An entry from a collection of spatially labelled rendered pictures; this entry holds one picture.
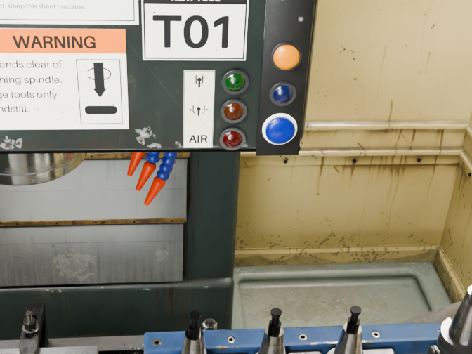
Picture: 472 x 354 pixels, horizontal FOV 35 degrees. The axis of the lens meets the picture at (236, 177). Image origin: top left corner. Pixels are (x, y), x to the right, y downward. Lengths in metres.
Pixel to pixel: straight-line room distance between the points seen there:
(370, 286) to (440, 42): 0.75
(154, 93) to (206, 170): 0.86
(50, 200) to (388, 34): 0.91
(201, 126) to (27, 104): 0.17
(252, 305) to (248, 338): 1.01
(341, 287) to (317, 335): 1.10
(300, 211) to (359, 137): 0.28
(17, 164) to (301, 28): 0.40
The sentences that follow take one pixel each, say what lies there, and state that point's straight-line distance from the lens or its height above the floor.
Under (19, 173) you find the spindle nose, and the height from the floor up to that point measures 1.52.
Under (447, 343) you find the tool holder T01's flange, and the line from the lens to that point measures 0.96.
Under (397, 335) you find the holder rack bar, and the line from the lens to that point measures 1.17.
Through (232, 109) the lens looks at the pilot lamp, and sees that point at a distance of 0.74.
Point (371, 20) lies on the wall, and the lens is 1.88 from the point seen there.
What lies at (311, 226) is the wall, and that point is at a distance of 2.16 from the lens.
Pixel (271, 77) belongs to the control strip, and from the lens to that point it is 0.74.
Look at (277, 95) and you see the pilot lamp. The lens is 0.74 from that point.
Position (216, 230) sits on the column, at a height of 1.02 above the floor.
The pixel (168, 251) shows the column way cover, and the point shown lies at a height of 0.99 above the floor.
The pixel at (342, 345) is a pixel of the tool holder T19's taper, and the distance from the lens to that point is 1.08.
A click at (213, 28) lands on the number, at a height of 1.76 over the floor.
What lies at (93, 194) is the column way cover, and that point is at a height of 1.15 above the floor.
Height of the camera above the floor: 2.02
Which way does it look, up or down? 33 degrees down
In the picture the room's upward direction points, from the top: 3 degrees clockwise
